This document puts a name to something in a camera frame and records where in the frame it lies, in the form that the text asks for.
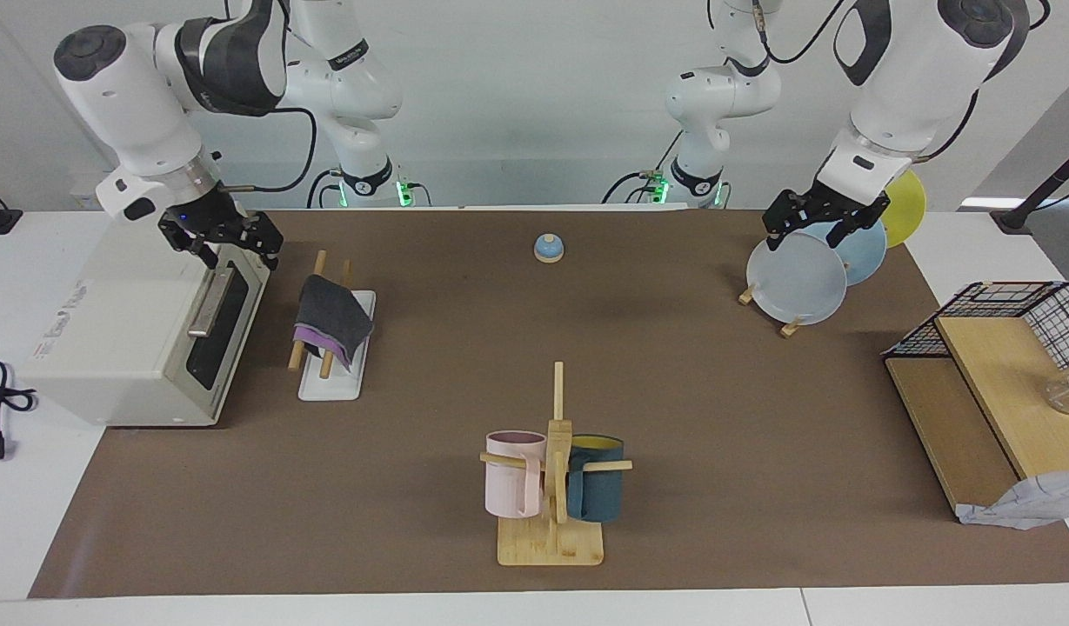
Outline purple and grey towel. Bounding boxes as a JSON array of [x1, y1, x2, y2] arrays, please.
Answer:
[[292, 275, 375, 372]]

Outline wooden plate rack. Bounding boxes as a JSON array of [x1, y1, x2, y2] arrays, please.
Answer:
[[738, 283, 805, 339]]

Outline white towel rack wooden bars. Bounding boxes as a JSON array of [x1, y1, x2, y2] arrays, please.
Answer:
[[288, 250, 377, 402]]

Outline light blue plate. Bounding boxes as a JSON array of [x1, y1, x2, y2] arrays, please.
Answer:
[[804, 217, 888, 287]]

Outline grey plate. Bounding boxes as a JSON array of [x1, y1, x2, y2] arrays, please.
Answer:
[[746, 231, 848, 326]]

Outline yellow plate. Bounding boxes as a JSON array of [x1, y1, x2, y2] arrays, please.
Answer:
[[882, 169, 927, 249]]

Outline cream toaster oven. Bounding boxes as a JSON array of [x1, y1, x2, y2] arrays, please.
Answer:
[[19, 201, 272, 428]]

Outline black stand pole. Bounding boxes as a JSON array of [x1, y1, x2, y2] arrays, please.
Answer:
[[991, 139, 1069, 234]]

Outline wooden shelf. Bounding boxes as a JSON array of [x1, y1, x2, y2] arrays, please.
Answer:
[[884, 315, 1069, 523]]

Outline brown table mat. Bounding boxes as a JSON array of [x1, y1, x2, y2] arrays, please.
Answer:
[[28, 209, 1069, 599]]

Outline dark teal mug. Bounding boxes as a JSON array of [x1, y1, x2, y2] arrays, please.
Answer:
[[566, 435, 625, 523]]

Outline pink mug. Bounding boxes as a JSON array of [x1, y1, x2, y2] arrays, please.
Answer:
[[485, 431, 547, 519]]

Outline patterned grey cloth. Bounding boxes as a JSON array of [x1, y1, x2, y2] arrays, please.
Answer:
[[959, 468, 1069, 531]]

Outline wooden mug tree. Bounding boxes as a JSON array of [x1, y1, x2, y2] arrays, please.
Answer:
[[479, 362, 633, 567]]

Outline black base cable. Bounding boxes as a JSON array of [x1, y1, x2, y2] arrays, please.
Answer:
[[306, 170, 344, 210], [602, 130, 678, 205]]

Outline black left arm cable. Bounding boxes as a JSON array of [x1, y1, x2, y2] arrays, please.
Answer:
[[756, 0, 848, 66]]

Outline black wire basket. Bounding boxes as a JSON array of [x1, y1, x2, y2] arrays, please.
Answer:
[[882, 281, 1069, 370]]

